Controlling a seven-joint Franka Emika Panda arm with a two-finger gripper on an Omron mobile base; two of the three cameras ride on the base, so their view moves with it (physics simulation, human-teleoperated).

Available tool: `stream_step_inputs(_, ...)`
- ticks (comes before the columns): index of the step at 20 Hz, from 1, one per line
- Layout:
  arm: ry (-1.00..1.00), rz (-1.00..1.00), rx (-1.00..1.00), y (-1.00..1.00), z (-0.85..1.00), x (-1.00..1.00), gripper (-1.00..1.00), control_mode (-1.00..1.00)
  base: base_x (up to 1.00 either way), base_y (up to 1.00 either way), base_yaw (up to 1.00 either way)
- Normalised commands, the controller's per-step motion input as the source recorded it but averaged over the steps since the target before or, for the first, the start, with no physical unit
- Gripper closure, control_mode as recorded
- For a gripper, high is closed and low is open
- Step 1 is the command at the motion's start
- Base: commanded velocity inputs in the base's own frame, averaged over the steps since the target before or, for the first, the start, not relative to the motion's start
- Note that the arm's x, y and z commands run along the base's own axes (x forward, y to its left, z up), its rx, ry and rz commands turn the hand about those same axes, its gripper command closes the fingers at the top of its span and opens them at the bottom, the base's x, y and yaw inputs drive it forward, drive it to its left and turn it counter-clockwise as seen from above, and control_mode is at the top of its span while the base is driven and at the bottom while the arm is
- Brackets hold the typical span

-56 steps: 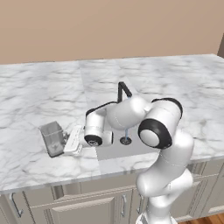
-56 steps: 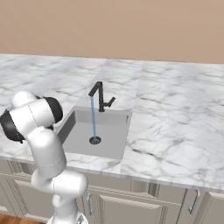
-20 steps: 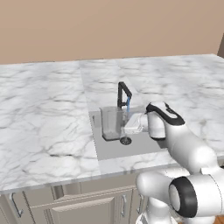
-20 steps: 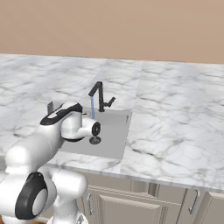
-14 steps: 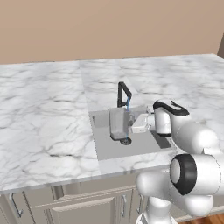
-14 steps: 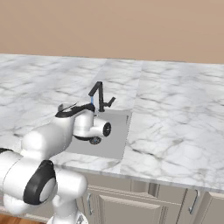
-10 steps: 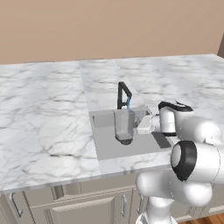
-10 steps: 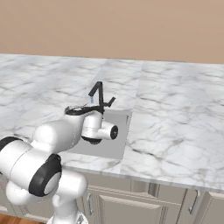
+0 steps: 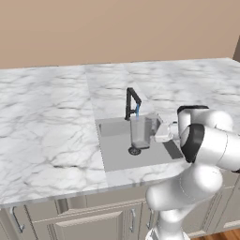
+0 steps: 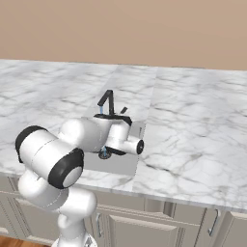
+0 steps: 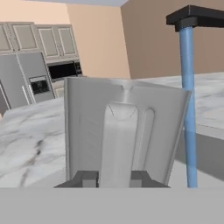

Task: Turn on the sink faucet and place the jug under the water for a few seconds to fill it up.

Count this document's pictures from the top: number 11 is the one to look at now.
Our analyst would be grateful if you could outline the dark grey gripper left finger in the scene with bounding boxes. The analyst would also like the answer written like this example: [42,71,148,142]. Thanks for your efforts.
[53,171,100,189]

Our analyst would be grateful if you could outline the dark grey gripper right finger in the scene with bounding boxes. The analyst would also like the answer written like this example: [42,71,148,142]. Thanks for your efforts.
[129,170,172,189]

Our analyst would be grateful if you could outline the grey jug with handle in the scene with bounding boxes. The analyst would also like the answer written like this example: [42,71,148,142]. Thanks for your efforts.
[63,76,193,189]

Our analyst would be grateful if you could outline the grey sink basin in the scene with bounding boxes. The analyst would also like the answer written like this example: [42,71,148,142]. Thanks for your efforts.
[174,128,224,182]

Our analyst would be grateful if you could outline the blue water stream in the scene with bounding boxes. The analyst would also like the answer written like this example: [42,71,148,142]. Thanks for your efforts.
[178,25,199,189]

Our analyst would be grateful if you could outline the black sink faucet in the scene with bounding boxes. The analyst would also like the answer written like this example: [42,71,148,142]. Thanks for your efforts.
[165,4,224,33]

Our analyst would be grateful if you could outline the black microwave oven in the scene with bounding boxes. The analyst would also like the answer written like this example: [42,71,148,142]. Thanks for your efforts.
[46,59,83,82]

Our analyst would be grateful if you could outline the stainless steel fridge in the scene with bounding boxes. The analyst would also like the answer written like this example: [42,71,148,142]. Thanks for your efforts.
[0,52,56,116]

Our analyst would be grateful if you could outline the beige wall cupboards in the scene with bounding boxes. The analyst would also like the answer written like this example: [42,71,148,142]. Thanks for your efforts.
[0,21,79,61]

